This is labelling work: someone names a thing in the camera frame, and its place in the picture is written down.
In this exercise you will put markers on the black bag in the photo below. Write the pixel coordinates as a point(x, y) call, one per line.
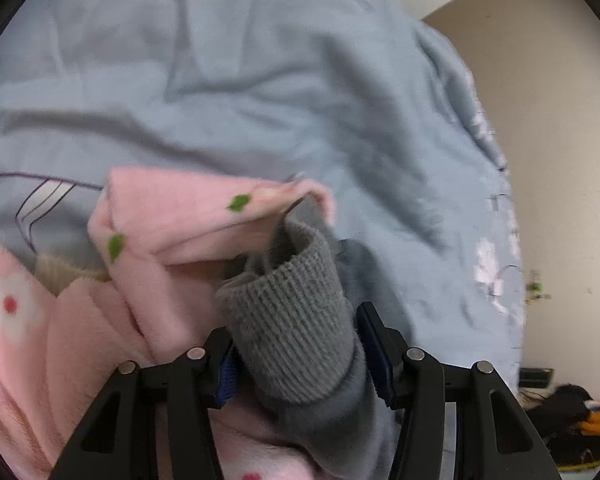
point(567, 425)

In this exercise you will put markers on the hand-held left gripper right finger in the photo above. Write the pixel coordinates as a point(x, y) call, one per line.
point(380, 355)

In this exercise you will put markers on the pink floral fleece garment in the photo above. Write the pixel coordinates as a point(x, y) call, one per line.
point(80, 340)

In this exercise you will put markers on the small black box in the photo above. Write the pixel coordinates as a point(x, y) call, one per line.
point(536, 376)

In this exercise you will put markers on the light blue printed bed sheet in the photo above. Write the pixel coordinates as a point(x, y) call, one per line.
point(260, 90)

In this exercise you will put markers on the grey knit sleeve cuff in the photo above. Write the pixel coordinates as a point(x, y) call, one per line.
point(290, 320)

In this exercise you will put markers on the beige fluffy cloth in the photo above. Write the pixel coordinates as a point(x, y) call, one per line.
point(60, 272)

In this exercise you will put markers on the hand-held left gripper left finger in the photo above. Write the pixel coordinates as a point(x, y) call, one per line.
point(226, 376)

